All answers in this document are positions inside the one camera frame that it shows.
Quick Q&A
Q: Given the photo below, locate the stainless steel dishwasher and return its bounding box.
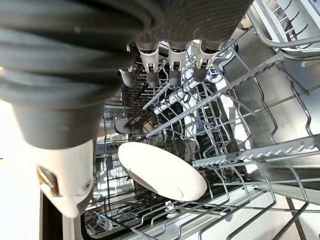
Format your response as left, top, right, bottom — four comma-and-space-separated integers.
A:
39, 0, 320, 240

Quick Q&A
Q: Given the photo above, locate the dark round disc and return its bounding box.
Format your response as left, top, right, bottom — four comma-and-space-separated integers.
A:
113, 117, 136, 135

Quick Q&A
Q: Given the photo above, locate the grey wire dish rack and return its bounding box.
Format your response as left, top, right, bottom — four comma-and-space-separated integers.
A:
99, 42, 320, 240
252, 0, 320, 68

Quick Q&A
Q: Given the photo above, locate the grey wire lower dish rack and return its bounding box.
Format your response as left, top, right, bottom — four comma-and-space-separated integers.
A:
99, 42, 320, 240

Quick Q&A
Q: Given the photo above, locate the grey wire upper dish rack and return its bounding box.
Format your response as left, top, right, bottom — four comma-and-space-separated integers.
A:
252, 0, 320, 68

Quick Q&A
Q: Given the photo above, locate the white oval plate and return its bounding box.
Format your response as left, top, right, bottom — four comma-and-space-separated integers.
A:
117, 141, 208, 202

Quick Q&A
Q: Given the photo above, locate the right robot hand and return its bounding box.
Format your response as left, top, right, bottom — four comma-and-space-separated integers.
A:
0, 0, 255, 219

